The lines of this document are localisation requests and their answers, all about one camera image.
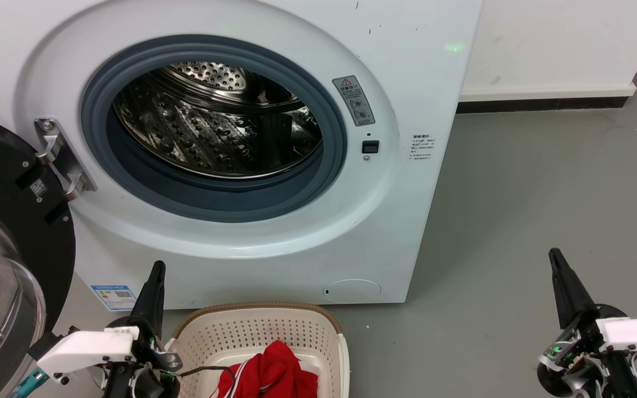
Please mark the stainless steel washing machine drum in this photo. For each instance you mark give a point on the stainless steel washing machine drum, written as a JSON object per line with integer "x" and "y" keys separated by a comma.
{"x": 208, "y": 132}

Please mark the blue white energy label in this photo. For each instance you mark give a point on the blue white energy label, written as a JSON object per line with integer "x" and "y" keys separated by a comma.
{"x": 114, "y": 297}

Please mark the round white filter cover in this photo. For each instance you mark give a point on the round white filter cover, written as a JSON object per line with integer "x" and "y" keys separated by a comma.
{"x": 351, "y": 291}

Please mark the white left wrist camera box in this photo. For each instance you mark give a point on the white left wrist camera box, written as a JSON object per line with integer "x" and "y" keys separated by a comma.
{"x": 83, "y": 349}

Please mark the cream perforated laundry basket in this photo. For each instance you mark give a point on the cream perforated laundry basket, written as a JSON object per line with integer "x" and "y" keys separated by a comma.
{"x": 263, "y": 329}

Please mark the grey rubber door gasket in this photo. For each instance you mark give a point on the grey rubber door gasket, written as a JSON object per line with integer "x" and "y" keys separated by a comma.
{"x": 213, "y": 205}

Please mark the white QR code sticker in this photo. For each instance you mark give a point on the white QR code sticker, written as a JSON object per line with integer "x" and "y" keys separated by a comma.
{"x": 39, "y": 187}

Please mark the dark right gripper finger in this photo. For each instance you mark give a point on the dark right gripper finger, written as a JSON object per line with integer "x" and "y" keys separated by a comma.
{"x": 577, "y": 293}
{"x": 564, "y": 298}

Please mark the small printed text sticker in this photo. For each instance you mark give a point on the small printed text sticker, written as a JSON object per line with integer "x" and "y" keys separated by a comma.
{"x": 422, "y": 148}

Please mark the white and black baseboard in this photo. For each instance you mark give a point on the white and black baseboard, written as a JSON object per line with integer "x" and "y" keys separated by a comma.
{"x": 545, "y": 99}

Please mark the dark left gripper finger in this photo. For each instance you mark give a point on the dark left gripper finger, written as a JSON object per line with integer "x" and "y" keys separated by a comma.
{"x": 157, "y": 301}
{"x": 146, "y": 304}

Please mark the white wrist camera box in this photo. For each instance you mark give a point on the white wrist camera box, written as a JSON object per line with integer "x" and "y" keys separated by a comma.
{"x": 83, "y": 349}
{"x": 636, "y": 334}

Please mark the black door latch socket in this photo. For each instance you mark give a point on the black door latch socket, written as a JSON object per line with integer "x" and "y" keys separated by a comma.
{"x": 370, "y": 147}

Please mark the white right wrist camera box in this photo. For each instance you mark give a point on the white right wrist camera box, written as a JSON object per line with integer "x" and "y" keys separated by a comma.
{"x": 636, "y": 334}

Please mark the red garment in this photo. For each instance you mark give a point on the red garment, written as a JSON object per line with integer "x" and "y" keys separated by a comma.
{"x": 274, "y": 373}

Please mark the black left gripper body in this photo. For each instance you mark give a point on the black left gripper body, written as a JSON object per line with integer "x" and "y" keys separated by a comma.
{"x": 141, "y": 378}

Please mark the grey warning sticker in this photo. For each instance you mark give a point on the grey warning sticker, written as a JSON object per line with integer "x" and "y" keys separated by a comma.
{"x": 354, "y": 100}

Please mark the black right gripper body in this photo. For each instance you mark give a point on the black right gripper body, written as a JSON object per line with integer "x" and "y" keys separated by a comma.
{"x": 578, "y": 365}

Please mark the white front-load washing machine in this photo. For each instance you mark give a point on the white front-load washing machine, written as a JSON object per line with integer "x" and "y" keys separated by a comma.
{"x": 407, "y": 55}

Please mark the metal door hinge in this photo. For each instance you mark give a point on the metal door hinge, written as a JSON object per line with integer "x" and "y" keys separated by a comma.
{"x": 53, "y": 145}

